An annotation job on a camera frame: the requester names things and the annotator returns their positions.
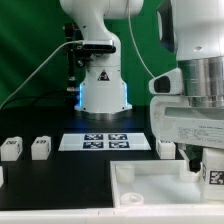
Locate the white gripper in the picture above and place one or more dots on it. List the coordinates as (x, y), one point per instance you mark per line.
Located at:
(172, 119)

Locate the white square tabletop part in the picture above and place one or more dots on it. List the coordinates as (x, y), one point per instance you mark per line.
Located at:
(153, 182)

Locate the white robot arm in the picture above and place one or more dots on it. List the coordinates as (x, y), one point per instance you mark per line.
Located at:
(191, 29)

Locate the white sheet with markers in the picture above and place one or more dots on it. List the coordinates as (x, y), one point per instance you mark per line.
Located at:
(104, 141)

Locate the white block left edge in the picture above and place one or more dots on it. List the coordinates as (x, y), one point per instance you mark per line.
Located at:
(1, 177)

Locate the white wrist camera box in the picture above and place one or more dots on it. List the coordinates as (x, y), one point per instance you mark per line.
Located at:
(169, 83)

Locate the white front rail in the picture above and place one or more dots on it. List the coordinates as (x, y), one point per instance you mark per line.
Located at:
(151, 214)

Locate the black camera on base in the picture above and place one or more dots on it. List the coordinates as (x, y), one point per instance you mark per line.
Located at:
(97, 46)

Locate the black camera stand pole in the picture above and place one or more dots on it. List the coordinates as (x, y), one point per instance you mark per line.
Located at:
(72, 33)

